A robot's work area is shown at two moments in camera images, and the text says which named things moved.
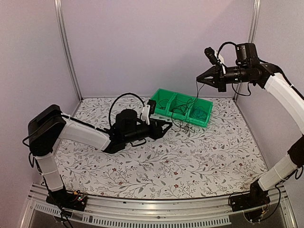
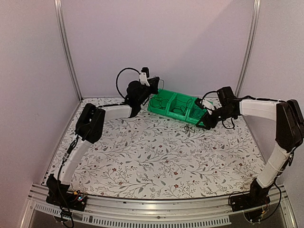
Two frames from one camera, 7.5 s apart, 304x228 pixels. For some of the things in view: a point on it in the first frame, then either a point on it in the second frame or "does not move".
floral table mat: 220,157 does not move
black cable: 161,105 to 162,89
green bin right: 199,111 does not move
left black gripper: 156,131 to 154,84
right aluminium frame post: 251,35 does not move
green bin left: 163,98 does not move
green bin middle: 180,105 does not move
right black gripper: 212,71 to 206,118
